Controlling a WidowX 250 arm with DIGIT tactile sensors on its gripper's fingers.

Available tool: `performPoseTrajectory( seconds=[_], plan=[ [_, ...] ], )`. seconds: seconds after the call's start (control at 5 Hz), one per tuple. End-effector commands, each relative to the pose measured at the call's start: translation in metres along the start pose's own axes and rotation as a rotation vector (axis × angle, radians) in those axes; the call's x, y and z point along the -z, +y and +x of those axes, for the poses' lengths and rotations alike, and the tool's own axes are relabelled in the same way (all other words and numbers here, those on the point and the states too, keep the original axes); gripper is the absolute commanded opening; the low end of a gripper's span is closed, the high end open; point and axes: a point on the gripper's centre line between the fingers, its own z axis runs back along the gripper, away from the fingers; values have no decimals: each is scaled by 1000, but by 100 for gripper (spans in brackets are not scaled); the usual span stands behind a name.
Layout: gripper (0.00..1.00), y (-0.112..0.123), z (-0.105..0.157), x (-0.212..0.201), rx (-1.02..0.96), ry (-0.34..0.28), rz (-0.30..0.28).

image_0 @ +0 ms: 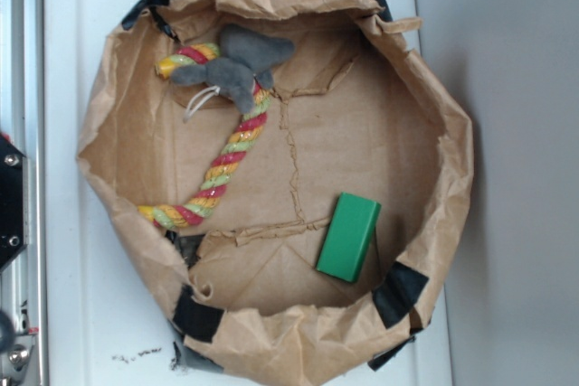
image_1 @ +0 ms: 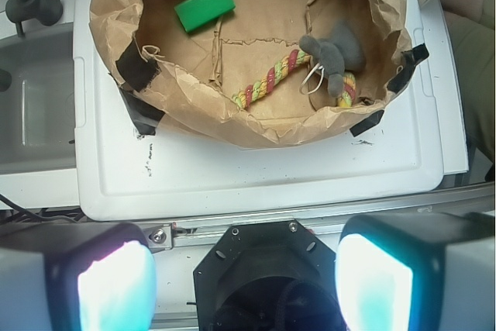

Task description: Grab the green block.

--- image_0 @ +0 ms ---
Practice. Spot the aluminium frame rail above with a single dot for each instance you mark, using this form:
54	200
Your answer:
24	354

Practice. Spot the multicolour twisted rope toy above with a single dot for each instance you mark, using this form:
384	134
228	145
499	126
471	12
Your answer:
220	172

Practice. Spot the grey plush toy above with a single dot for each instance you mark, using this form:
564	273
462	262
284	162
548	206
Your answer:
246	59

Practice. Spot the green rectangular block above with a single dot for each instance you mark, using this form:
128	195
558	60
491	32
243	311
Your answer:
351	228

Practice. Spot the brown paper bag container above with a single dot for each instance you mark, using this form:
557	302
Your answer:
354	110

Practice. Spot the black metal mounting bracket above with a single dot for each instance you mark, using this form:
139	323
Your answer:
13	201

